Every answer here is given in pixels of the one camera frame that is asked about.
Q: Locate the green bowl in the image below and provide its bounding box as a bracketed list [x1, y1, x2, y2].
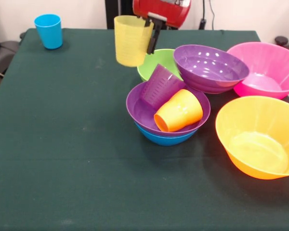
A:
[137, 49, 184, 82]

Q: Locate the orange bowl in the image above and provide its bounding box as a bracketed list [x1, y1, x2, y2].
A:
[215, 95, 289, 180]

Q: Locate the dark green table cloth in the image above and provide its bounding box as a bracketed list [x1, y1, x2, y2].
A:
[0, 28, 289, 231]

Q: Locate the orange cup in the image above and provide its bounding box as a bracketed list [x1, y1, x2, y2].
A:
[165, 89, 204, 129]
[153, 105, 180, 133]

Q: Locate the pink bowl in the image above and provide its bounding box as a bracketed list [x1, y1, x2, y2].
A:
[226, 42, 289, 101]

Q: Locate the purple cup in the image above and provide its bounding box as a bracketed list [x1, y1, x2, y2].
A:
[140, 64, 186, 109]

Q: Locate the purple bowl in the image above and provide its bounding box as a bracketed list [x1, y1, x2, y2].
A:
[173, 44, 250, 94]
[126, 81, 211, 138]

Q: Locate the blue bowl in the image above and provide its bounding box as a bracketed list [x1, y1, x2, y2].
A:
[134, 120, 199, 147]

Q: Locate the blue cup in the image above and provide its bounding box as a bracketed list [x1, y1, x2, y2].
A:
[34, 13, 64, 50]

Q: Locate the black cable with plug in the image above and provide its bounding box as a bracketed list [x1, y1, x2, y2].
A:
[198, 0, 215, 30]

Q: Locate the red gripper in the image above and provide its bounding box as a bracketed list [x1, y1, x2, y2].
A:
[132, 0, 192, 55]

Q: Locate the yellow cup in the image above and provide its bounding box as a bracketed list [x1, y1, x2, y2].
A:
[113, 15, 155, 67]

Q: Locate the black office chair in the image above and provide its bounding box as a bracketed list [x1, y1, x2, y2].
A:
[0, 19, 22, 77]
[274, 36, 289, 57]

